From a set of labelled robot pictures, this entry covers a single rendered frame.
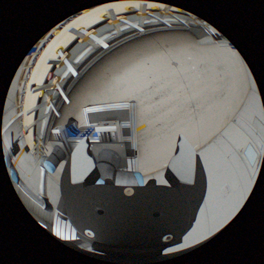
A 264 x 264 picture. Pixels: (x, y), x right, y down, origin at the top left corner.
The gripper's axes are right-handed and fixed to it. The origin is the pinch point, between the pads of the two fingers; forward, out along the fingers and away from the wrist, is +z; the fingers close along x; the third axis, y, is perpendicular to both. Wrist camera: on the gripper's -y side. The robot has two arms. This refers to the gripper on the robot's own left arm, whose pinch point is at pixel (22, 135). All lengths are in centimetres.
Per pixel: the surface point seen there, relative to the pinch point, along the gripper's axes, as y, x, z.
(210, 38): -152, 232, 81
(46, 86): -26.4, 12.4, 33.6
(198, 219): 162, 197, -44
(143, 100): 13, 98, 132
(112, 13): -67, 73, 24
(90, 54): -48, 45, 62
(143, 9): -81, 93, 29
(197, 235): 163, 193, -93
